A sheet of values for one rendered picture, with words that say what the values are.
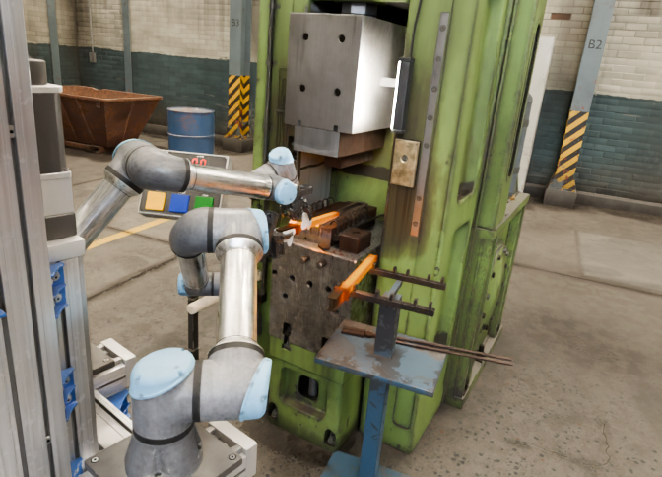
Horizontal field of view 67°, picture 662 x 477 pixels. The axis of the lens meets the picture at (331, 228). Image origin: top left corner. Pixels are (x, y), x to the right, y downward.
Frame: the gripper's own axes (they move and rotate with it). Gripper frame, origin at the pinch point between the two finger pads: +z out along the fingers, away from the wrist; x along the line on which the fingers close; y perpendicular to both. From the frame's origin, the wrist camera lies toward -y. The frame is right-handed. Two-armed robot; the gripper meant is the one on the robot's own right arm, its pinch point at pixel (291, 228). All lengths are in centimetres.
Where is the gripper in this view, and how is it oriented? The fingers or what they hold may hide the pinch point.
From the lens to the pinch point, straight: 184.7
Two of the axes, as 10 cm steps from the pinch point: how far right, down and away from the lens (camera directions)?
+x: 8.7, 2.1, -4.5
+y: -0.8, 9.5, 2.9
